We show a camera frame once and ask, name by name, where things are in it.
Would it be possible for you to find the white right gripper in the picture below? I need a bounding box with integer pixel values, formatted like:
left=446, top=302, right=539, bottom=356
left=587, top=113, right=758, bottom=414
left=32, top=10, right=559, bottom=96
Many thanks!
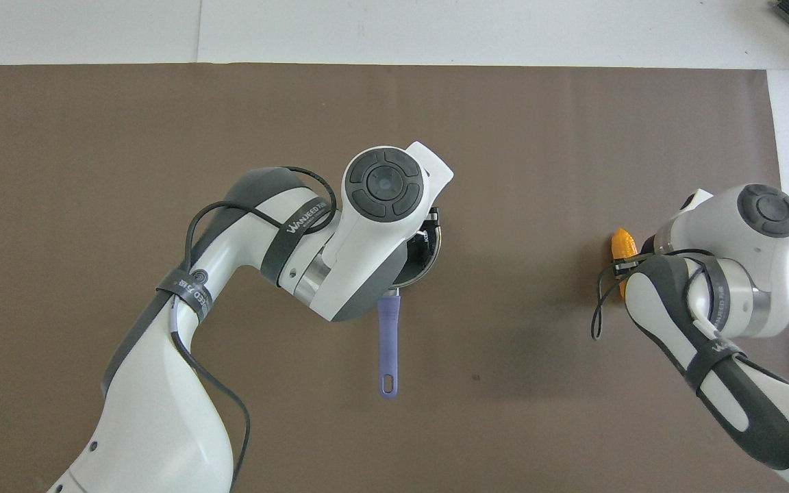
left=614, top=234, right=658, bottom=276

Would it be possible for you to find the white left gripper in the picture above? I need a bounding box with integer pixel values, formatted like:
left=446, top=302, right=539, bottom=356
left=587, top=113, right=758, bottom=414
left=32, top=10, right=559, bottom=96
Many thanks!
left=405, top=141, right=455, bottom=228

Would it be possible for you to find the yellow corn cob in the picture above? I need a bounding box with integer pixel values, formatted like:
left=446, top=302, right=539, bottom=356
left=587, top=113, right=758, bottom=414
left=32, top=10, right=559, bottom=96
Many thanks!
left=610, top=229, right=639, bottom=299

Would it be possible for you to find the glass lid with purple knob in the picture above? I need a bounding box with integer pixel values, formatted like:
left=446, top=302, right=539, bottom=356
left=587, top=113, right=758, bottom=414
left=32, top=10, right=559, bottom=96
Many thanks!
left=394, top=207, right=442, bottom=287

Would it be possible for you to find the brown table mat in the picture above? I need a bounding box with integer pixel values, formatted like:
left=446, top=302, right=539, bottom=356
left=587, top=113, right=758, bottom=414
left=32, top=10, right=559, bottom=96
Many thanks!
left=0, top=64, right=789, bottom=493

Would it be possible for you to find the black velcro cable strap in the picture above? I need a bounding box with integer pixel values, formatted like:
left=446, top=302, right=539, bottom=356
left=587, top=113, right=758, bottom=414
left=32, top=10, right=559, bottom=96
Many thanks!
left=156, top=268, right=214, bottom=323
left=260, top=194, right=330, bottom=287
left=703, top=260, right=732, bottom=336
left=684, top=341, right=746, bottom=391

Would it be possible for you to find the dark pot with purple handle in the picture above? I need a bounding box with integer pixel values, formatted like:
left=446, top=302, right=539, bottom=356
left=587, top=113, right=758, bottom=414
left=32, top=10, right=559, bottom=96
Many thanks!
left=377, top=205, right=443, bottom=400

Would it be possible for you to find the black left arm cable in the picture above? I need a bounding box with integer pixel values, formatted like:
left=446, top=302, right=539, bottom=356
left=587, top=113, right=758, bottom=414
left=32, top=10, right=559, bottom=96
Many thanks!
left=170, top=166, right=338, bottom=493

